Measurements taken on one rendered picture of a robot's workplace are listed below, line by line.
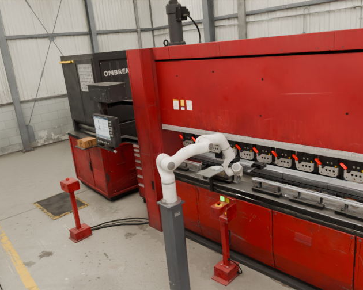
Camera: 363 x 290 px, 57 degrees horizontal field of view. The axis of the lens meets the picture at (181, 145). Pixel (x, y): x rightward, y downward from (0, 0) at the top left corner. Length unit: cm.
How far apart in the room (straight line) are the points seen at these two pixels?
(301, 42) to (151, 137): 205
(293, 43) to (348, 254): 173
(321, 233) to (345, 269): 32
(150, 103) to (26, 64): 608
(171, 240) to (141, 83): 181
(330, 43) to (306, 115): 58
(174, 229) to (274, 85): 151
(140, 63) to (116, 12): 694
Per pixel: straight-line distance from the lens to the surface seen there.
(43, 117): 984
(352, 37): 272
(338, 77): 279
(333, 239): 310
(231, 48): 322
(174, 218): 298
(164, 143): 419
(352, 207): 305
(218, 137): 299
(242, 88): 321
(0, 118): 960
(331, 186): 335
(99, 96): 402
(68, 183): 438
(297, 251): 335
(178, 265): 322
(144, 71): 393
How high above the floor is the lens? 231
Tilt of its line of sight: 17 degrees down
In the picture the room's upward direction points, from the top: 5 degrees counter-clockwise
